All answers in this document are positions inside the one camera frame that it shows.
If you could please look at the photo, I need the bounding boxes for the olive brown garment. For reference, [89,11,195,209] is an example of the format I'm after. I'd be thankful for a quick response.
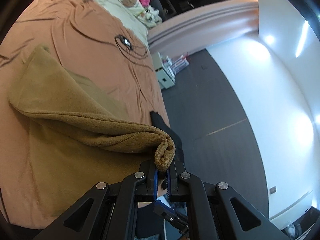
[8,45,175,218]

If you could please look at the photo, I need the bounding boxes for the white storage rack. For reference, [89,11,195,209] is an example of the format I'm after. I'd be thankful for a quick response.
[151,52,189,90]

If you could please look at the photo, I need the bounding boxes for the pink curtain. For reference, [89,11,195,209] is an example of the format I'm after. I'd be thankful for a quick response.
[148,0,259,57]

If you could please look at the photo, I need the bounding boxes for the orange brown bed blanket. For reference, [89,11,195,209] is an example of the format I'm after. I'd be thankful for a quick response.
[1,0,167,229]

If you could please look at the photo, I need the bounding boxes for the cream bear print bedding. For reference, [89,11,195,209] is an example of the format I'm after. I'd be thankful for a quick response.
[94,0,162,46]

